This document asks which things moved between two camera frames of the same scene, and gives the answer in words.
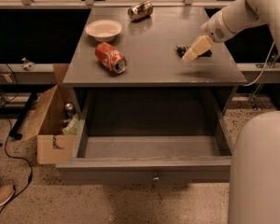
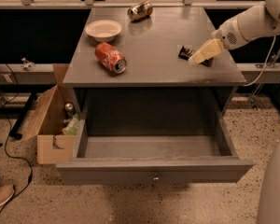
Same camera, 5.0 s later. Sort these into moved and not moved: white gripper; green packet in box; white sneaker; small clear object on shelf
Moved: white gripper
Not moved: green packet in box; white sneaker; small clear object on shelf
